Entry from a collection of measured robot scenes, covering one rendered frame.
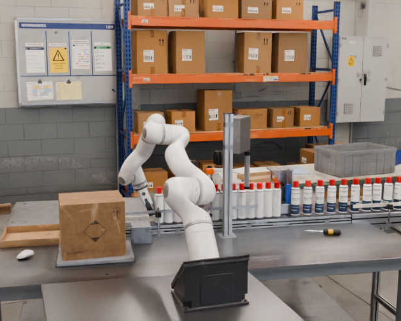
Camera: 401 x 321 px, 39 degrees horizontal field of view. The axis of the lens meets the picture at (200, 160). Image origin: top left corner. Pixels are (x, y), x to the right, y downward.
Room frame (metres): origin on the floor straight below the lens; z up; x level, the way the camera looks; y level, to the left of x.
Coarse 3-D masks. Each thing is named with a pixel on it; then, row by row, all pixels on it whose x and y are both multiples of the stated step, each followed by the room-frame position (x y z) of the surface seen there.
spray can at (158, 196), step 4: (156, 188) 3.02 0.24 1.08; (160, 188) 3.02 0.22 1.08; (156, 192) 3.02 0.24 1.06; (160, 192) 3.02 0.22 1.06; (156, 196) 3.01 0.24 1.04; (160, 196) 3.01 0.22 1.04; (156, 200) 3.01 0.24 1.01; (160, 200) 3.01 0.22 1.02; (156, 204) 3.01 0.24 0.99; (160, 204) 3.01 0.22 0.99; (156, 208) 3.01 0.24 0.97; (160, 208) 3.01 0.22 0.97; (156, 220) 3.01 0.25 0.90; (160, 220) 3.01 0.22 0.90
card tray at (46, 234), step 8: (48, 224) 3.04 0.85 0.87; (56, 224) 3.04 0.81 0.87; (8, 232) 2.99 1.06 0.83; (16, 232) 2.99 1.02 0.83; (24, 232) 2.99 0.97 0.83; (32, 232) 2.99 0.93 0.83; (40, 232) 2.99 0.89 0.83; (48, 232) 2.99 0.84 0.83; (56, 232) 2.99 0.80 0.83; (0, 240) 2.76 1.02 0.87; (8, 240) 2.75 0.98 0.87; (16, 240) 2.76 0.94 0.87; (24, 240) 2.76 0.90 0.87; (32, 240) 2.77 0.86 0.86; (40, 240) 2.78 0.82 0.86; (48, 240) 2.79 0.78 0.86; (56, 240) 2.80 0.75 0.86
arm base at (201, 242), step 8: (200, 224) 2.21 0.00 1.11; (208, 224) 2.23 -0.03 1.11; (192, 232) 2.20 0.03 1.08; (200, 232) 2.19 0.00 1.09; (208, 232) 2.20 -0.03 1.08; (192, 240) 2.18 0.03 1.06; (200, 240) 2.17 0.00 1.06; (208, 240) 2.18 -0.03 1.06; (192, 248) 2.17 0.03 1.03; (200, 248) 2.15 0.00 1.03; (208, 248) 2.15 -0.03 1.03; (216, 248) 2.18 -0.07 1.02; (192, 256) 2.15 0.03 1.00; (200, 256) 2.13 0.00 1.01; (208, 256) 2.13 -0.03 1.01; (216, 256) 2.15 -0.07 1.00
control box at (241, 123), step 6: (234, 120) 2.95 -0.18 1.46; (240, 120) 2.93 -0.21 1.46; (246, 120) 3.02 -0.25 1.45; (234, 126) 2.95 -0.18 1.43; (240, 126) 2.93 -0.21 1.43; (246, 126) 3.02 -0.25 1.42; (234, 132) 2.95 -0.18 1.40; (240, 132) 2.94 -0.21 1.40; (246, 132) 3.03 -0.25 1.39; (234, 138) 2.95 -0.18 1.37; (240, 138) 2.94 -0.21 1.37; (246, 138) 3.03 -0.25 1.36; (234, 144) 2.95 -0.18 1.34; (240, 144) 2.94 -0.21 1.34; (246, 144) 3.03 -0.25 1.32; (234, 150) 2.95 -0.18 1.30; (240, 150) 2.94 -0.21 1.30; (246, 150) 3.03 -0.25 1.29
